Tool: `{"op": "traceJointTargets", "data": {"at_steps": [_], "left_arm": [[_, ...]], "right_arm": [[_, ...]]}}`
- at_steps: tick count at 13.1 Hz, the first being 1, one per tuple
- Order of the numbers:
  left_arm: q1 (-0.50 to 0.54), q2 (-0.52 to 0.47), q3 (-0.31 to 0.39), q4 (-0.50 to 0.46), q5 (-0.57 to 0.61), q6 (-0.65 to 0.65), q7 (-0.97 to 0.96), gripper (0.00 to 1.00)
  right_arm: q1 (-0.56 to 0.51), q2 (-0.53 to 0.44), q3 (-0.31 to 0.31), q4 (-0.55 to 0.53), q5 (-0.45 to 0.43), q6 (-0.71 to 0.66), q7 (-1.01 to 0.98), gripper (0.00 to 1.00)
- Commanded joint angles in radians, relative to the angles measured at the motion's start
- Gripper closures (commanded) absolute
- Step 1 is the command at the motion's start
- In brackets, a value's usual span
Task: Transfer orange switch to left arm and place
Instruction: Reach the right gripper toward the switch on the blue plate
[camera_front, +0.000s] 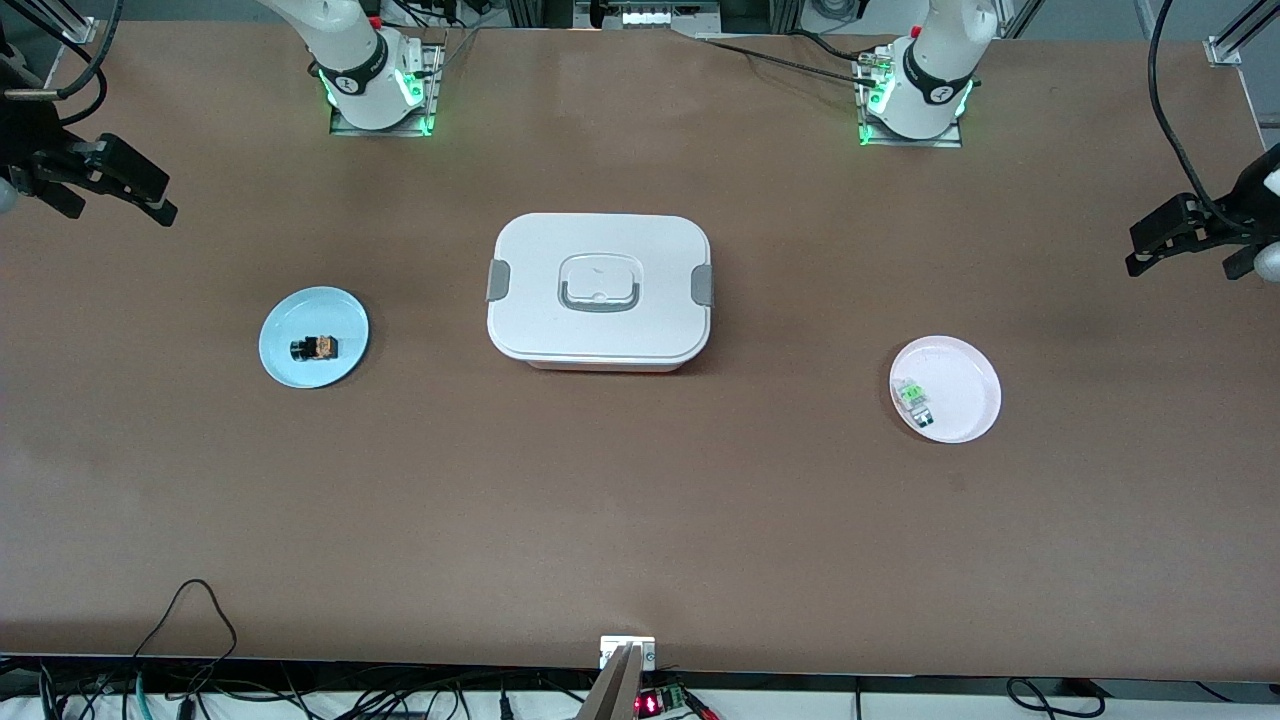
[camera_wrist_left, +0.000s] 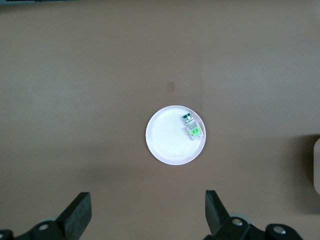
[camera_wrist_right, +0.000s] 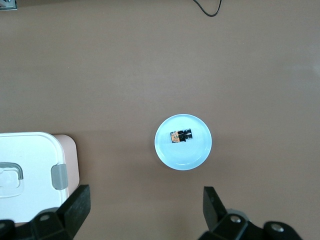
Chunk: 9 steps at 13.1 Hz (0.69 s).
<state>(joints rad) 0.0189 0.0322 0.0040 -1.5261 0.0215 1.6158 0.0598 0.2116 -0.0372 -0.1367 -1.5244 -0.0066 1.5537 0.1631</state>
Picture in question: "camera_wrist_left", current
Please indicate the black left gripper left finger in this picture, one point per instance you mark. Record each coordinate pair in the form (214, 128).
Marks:
(72, 220)

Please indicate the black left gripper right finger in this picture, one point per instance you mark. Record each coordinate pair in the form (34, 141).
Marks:
(217, 215)

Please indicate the white lidded lunch box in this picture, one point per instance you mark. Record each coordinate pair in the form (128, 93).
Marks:
(317, 165)

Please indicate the pale pink round plate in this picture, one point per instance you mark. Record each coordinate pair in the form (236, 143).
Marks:
(167, 140)

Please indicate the green and white switch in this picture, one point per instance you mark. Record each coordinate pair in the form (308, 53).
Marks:
(193, 130)

